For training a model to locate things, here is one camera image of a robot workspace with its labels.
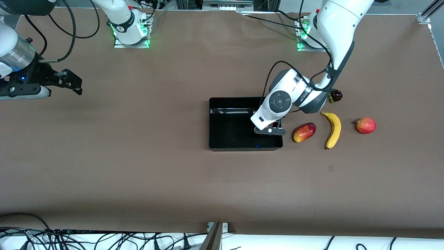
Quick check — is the black plastic box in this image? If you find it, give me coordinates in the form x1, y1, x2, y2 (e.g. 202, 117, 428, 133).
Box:
208, 97, 284, 152

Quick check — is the yellow banana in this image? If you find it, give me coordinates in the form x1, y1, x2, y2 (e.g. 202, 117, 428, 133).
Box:
321, 111, 342, 150

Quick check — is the red apple right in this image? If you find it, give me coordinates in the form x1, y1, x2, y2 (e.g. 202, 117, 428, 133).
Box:
355, 117, 377, 134

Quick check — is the red yellow mango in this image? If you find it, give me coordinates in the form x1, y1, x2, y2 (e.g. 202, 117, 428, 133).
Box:
293, 122, 316, 143

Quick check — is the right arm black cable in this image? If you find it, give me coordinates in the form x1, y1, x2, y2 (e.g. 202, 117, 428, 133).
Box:
23, 0, 100, 64

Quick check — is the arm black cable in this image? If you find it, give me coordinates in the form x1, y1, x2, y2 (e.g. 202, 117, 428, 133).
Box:
265, 0, 342, 102
23, 0, 100, 64

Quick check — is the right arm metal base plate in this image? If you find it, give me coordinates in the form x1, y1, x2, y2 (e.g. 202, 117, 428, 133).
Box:
114, 21, 151, 49

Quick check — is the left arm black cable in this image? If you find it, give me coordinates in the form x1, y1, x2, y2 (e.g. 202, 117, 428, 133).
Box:
265, 0, 342, 102

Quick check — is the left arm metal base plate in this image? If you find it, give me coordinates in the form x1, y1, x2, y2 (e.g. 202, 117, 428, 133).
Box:
297, 19, 328, 52

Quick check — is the black base power cable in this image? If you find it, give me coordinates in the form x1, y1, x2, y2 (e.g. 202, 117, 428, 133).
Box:
239, 10, 306, 30

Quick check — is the dark metal post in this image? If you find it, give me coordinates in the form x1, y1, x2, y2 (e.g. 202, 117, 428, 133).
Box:
199, 222, 222, 250

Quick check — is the arched black floor cable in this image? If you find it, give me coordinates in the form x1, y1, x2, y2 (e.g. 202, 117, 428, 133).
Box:
0, 212, 53, 232

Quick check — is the tangled black cable bundle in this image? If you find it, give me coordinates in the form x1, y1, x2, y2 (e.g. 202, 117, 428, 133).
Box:
0, 227, 208, 250

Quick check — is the aluminium frame profile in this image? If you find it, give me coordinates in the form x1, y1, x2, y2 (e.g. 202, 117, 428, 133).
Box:
417, 0, 444, 25

